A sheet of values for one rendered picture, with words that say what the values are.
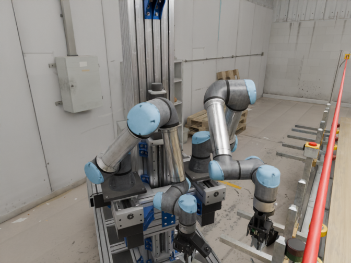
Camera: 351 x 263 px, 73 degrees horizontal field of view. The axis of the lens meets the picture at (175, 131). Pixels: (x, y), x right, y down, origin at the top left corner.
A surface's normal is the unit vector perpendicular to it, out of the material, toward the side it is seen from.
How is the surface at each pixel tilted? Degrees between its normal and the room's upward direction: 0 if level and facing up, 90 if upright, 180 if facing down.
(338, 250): 0
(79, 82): 90
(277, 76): 90
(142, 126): 85
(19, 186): 90
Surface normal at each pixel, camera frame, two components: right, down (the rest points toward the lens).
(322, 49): -0.61, 0.27
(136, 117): -0.37, 0.23
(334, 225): 0.00, -0.94
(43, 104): 0.79, 0.21
